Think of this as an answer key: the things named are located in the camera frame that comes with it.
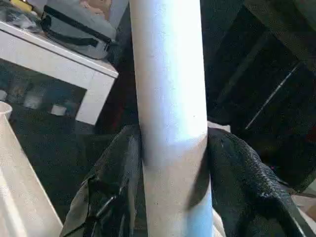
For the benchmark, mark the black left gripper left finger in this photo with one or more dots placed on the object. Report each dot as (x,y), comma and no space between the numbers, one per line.
(108,197)

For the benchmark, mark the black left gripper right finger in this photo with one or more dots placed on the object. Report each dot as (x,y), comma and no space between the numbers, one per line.
(247,197)

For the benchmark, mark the white plastic table leg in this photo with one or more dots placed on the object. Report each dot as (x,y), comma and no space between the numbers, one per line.
(170,98)

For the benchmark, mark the white plastic table top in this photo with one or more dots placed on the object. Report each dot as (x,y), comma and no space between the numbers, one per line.
(19,187)

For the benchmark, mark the white sideboard cabinet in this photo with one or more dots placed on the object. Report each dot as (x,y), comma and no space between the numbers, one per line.
(49,59)

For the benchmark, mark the colourful clutter bundle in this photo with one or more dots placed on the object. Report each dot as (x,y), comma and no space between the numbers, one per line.
(19,17)

